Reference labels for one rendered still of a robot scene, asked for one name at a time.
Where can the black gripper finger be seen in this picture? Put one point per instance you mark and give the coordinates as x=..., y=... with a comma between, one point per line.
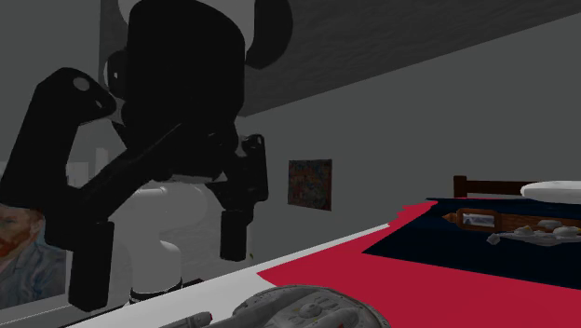
x=45, y=159

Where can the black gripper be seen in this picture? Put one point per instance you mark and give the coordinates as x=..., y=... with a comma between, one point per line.
x=186, y=82

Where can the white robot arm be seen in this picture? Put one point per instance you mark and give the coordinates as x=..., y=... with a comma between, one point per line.
x=154, y=227

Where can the portrait painting of bearded man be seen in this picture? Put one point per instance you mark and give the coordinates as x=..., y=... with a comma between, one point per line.
x=22, y=263

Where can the large grey spaceship model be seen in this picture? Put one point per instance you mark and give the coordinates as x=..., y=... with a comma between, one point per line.
x=308, y=311

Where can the bed with red cover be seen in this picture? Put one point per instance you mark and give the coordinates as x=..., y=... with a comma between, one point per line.
x=454, y=295

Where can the brown wooden oblong object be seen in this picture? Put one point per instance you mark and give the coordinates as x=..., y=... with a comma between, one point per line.
x=513, y=220

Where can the small grey spaceship model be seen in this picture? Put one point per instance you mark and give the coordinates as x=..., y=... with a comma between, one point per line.
x=531, y=236

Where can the white pillow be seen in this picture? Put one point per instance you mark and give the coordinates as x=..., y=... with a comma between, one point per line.
x=553, y=191

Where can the colourful square wall picture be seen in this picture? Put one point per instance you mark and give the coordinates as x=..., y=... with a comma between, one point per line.
x=309, y=184

